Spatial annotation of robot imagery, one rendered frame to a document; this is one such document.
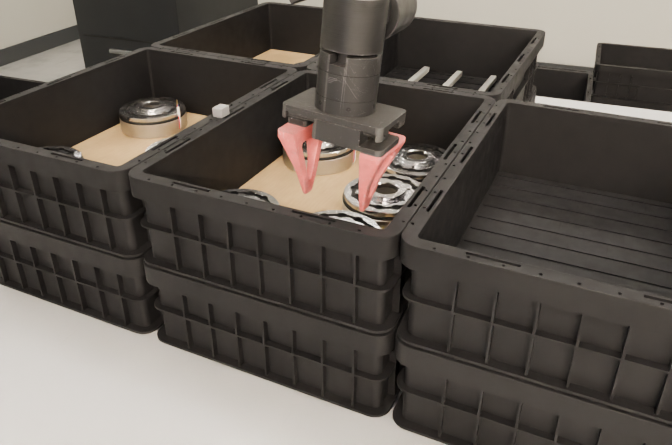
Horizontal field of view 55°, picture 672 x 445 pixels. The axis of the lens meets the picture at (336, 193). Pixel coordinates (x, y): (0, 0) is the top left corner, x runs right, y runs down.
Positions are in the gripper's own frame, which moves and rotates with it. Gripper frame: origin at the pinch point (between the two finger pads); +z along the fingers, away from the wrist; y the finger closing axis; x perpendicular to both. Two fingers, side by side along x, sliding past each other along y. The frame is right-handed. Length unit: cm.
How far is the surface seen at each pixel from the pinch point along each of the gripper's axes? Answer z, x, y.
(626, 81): 25, -178, -23
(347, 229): -0.8, 7.1, -4.6
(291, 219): 0.0, 7.3, 0.9
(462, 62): 3, -71, 7
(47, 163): 2.8, 7.9, 31.1
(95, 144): 11.9, -13.6, 46.3
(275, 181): 9.4, -15.1, 15.6
